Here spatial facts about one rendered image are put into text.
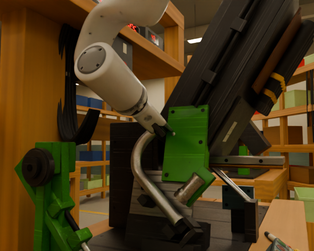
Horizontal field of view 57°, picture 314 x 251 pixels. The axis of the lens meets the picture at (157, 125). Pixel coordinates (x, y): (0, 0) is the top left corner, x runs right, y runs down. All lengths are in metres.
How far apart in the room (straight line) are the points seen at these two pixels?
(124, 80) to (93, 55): 0.07
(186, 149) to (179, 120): 0.08
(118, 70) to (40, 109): 0.31
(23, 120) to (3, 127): 0.07
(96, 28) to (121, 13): 0.09
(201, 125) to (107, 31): 0.34
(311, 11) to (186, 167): 7.69
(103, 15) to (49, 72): 0.30
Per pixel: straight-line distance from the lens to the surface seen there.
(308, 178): 3.88
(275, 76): 0.97
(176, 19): 1.73
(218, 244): 0.85
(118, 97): 0.58
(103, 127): 1.15
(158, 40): 1.23
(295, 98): 4.00
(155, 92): 11.24
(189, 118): 0.79
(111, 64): 0.53
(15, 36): 0.83
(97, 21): 0.60
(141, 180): 0.76
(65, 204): 0.63
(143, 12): 0.52
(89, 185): 6.46
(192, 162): 0.75
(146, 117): 0.66
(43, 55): 0.83
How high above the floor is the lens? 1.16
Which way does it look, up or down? 4 degrees up
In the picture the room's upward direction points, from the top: straight up
